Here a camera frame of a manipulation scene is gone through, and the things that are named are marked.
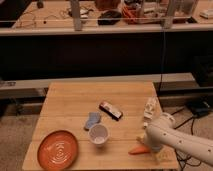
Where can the orange tool on bench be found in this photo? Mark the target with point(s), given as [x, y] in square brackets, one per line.
[130, 15]

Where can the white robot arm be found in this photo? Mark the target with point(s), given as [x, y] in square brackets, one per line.
[160, 131]

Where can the blue cloth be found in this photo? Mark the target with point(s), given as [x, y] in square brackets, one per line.
[94, 118]

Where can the metal post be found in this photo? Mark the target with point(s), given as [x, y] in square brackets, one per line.
[169, 15]
[75, 9]

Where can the black power box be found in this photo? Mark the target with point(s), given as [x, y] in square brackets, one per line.
[199, 108]

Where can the white paper cup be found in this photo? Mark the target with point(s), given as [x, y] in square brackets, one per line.
[98, 135]

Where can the orange plate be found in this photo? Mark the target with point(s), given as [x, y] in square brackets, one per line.
[57, 151]

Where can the orange pepper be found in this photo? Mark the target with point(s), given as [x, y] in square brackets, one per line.
[139, 150]

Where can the right metal post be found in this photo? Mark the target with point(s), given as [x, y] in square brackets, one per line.
[169, 15]

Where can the white tube bottle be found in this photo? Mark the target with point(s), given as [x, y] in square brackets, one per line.
[149, 111]

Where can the left metal post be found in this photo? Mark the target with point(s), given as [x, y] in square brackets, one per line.
[75, 9]

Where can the black bag on bench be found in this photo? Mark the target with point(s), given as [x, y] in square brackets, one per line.
[109, 18]

